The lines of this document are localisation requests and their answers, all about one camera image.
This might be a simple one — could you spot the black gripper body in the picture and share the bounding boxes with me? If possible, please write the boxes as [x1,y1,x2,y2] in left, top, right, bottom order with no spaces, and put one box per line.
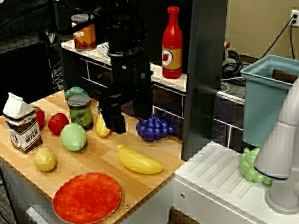
[97,46,157,113]

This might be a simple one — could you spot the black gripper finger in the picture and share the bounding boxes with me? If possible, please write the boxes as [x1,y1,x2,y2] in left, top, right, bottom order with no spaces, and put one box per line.
[100,105,129,136]
[133,95,154,121]

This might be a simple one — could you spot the yellow toy banana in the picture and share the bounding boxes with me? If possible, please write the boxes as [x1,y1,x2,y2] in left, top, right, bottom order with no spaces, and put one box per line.
[115,144,165,176]

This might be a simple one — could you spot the orange round plate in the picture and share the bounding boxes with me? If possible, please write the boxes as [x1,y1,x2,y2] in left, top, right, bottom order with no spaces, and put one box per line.
[51,169,123,224]

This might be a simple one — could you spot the yellow toy corn cob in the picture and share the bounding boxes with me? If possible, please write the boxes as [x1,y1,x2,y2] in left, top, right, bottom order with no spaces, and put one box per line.
[94,107,113,138]

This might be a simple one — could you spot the purple toy grapes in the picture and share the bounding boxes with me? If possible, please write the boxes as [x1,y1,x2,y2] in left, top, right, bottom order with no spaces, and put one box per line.
[135,113,177,145]

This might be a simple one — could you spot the black tile backsplash panel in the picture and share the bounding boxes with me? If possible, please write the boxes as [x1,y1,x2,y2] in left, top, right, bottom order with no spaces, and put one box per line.
[54,49,248,150]

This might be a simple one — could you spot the white shelf ledge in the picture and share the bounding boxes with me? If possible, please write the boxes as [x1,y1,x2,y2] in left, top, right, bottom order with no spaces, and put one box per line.
[57,38,190,94]

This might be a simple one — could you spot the green peas can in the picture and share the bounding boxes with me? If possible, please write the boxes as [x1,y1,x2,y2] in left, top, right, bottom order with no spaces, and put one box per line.
[65,94,96,132]

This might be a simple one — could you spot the light green toy fruit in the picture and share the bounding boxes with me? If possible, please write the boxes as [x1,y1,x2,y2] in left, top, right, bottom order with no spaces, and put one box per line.
[59,122,89,153]

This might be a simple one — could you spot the red ketchup bottle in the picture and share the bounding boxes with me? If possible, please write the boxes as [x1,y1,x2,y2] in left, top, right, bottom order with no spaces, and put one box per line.
[160,6,187,80]

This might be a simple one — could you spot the green toy broccoli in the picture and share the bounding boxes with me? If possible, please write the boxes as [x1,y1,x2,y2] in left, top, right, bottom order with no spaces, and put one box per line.
[64,86,90,103]

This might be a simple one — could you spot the red toy strawberry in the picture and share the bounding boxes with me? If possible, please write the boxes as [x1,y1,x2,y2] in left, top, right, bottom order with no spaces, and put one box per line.
[47,111,70,136]

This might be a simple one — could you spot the orange soup can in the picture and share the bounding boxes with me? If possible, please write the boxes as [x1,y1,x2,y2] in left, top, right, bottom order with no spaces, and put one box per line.
[68,12,99,52]

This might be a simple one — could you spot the red toy tomato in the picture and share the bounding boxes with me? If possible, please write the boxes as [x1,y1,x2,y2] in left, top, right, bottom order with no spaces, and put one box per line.
[33,106,47,130]

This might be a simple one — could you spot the yellow toy potato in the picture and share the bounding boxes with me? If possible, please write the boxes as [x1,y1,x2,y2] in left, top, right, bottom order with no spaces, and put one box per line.
[32,146,58,173]

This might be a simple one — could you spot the grey box red button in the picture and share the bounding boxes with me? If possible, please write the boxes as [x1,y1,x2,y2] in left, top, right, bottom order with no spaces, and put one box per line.
[222,36,232,67]

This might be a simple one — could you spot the chocolate milk carton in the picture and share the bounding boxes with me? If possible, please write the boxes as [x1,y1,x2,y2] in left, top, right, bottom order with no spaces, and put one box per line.
[0,92,47,156]

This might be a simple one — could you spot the white toy sink unit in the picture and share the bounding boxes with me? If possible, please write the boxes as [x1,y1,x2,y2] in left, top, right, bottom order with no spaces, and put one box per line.
[169,138,299,224]

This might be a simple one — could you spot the light blue plastic bin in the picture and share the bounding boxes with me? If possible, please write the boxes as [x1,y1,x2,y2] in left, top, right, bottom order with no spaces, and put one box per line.
[234,52,299,164]

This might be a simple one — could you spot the light green toy grapes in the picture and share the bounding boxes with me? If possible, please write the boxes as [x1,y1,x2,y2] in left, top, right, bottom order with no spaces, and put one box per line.
[238,146,276,185]

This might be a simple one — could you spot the brown cardboard pieces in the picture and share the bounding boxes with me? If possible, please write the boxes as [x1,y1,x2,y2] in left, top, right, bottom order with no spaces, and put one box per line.
[271,69,299,85]

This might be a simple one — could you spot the grey toy faucet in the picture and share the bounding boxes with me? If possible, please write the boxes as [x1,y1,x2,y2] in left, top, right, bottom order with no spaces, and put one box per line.
[250,67,299,215]

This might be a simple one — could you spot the dark grey upright post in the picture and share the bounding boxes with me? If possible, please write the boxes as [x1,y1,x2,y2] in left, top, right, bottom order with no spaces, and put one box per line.
[181,0,229,163]

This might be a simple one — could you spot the white cable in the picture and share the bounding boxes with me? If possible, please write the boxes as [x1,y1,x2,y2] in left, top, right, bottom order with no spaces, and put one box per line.
[220,75,246,94]

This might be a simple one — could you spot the black coiled cables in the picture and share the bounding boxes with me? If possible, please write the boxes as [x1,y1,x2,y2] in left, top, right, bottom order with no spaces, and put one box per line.
[226,50,247,75]

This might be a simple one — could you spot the black power cable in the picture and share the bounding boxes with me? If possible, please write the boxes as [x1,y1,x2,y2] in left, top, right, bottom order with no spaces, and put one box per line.
[258,13,299,63]

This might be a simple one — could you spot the white wall power outlet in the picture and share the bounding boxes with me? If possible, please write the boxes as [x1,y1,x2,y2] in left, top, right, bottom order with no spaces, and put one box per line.
[289,9,299,28]

